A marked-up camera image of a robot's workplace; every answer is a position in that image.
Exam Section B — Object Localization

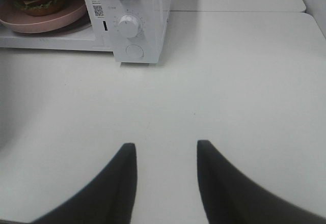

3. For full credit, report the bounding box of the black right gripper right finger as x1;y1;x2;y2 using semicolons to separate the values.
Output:
197;140;325;223

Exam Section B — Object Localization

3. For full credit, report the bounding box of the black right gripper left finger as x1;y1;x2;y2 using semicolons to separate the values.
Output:
34;143;138;223

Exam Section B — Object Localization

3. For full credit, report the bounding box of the round white door button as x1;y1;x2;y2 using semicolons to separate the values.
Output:
126;45;144;59

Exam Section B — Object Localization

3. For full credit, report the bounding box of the pink speckled plate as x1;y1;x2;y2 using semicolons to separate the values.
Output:
1;0;87;34

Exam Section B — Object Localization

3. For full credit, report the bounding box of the lower white control knob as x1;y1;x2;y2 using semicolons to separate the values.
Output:
118;15;142;38

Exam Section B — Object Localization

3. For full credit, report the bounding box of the white microwave oven body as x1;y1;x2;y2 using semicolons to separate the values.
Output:
1;0;171;64

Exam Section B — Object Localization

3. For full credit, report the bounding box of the warning label sticker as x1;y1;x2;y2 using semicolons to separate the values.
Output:
88;0;104;19

